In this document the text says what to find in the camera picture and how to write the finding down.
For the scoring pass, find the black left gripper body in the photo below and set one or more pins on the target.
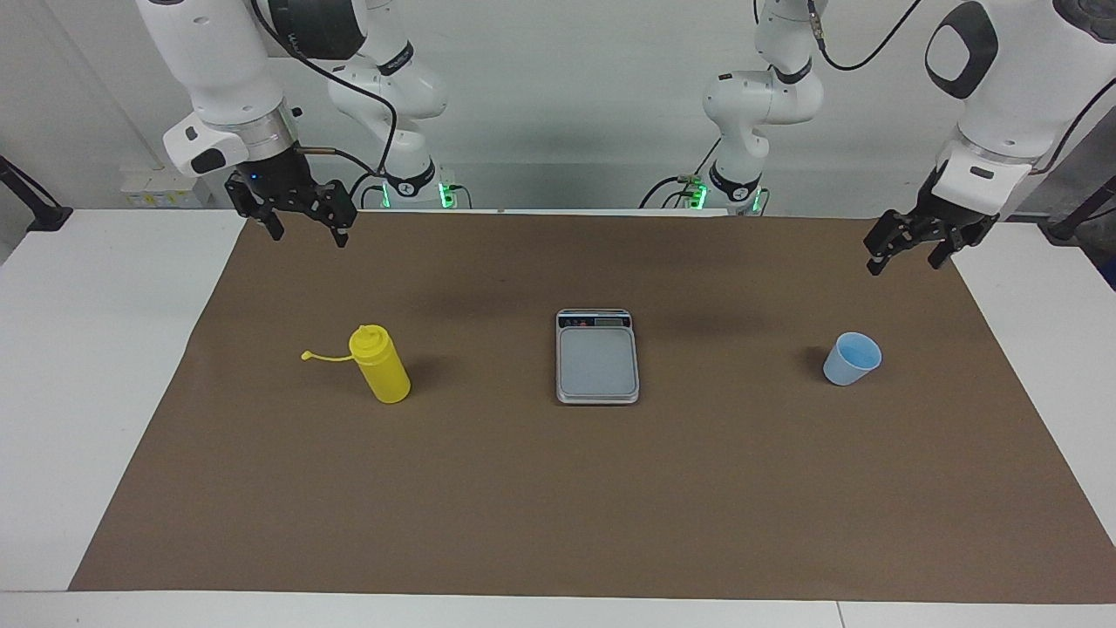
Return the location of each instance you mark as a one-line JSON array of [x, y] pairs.
[[950, 205]]

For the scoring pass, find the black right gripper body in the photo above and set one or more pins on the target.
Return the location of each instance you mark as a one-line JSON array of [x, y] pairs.
[[270, 179]]

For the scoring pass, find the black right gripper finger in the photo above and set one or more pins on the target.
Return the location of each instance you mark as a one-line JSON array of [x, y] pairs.
[[268, 222], [338, 209]]

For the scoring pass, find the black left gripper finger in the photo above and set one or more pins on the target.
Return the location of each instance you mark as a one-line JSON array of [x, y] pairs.
[[889, 235], [963, 234]]

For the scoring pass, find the light blue plastic cup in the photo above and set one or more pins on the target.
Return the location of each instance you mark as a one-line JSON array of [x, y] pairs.
[[850, 362]]

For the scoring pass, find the yellow squeeze bottle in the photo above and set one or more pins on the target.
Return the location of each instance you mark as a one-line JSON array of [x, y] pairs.
[[384, 375]]

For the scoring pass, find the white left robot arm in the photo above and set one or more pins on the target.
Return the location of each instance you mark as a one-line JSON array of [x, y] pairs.
[[1029, 78]]

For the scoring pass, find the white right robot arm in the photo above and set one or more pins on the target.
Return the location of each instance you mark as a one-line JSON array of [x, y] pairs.
[[218, 61]]

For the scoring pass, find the silver digital kitchen scale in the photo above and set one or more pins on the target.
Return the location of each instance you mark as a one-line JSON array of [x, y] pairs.
[[597, 362]]

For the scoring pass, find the black clamp stand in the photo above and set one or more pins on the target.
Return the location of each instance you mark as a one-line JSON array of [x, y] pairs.
[[1068, 228], [44, 216]]

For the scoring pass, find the white power strip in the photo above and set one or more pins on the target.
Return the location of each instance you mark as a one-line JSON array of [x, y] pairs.
[[161, 190]]

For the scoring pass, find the brown paper table mat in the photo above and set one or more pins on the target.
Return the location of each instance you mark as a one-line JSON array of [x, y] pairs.
[[523, 506]]

